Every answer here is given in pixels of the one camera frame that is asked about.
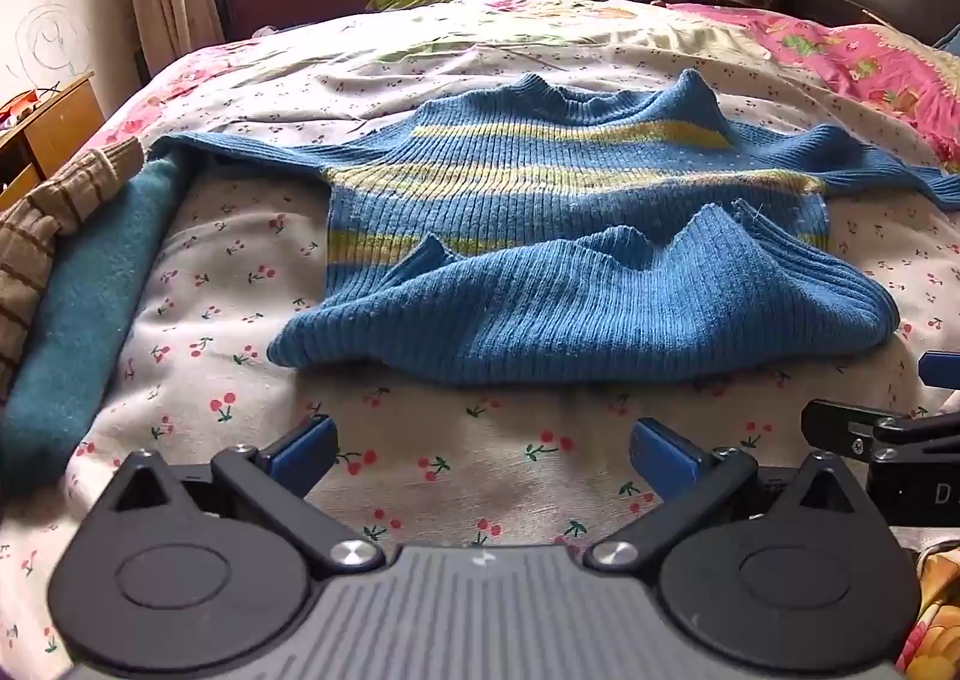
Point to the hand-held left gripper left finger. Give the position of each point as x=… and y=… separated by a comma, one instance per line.
x=306, y=453

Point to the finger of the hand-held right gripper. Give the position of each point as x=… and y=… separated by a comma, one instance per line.
x=840, y=425
x=941, y=369

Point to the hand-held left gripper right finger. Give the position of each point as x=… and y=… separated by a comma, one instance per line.
x=664, y=453

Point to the blue yellow-striped knit sweater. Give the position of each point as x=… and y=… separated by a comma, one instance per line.
x=570, y=253

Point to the orange floral cloth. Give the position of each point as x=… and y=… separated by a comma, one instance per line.
x=937, y=612

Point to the white cherry print bedsheet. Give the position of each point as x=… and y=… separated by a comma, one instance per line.
x=225, y=290

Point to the teal fleece cloth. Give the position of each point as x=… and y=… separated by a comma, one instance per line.
x=97, y=290

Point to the pink floral quilt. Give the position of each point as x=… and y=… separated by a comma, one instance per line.
x=847, y=50

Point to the brown striped knit garment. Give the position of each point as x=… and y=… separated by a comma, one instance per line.
x=45, y=230

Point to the wooden nightstand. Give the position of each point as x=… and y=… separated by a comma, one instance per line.
x=64, y=125

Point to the red item on nightstand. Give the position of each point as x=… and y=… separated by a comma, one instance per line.
x=16, y=106

